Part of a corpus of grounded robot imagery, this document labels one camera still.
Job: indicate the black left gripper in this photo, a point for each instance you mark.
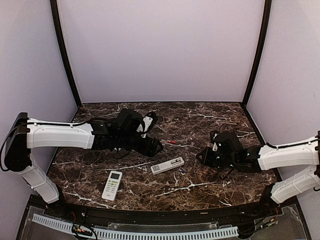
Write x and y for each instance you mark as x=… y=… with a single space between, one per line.
x=148 y=148

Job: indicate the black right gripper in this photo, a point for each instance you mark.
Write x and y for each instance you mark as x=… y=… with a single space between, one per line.
x=206 y=160

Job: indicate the white KT-16 remote control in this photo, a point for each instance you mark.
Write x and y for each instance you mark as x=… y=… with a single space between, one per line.
x=167 y=165

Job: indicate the white remote with green buttons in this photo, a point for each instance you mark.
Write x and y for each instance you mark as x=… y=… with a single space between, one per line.
x=112 y=185

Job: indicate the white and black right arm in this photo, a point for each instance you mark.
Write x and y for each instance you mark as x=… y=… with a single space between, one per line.
x=228 y=152

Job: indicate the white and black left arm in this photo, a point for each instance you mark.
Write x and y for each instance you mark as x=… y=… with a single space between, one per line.
x=127 y=131

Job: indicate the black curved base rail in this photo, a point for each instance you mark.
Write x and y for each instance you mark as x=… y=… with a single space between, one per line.
x=241 y=214

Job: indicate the white slotted cable duct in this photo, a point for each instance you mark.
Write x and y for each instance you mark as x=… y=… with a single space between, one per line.
x=103 y=233

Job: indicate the right black frame post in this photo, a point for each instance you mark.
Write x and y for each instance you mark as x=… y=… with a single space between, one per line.
x=258 y=52

